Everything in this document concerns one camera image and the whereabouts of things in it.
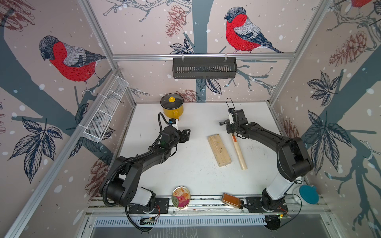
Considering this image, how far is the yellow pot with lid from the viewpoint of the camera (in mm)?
1051

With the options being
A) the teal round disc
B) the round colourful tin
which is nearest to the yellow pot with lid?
the round colourful tin

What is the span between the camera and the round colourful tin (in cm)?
73

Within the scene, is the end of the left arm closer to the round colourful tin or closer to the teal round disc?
the round colourful tin

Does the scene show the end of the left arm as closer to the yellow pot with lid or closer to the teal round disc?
the yellow pot with lid

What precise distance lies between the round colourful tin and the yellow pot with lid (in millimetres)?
478

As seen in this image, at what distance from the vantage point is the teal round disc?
697 mm

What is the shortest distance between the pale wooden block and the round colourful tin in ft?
0.81

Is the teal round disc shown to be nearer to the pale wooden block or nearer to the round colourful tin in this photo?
the pale wooden block

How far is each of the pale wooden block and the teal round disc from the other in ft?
1.21

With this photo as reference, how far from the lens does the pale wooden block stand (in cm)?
87

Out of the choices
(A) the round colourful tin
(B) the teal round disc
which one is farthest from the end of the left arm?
(B) the teal round disc

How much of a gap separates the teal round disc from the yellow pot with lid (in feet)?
2.71

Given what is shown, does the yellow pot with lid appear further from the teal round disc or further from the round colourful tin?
the teal round disc

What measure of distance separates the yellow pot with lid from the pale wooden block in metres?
0.28
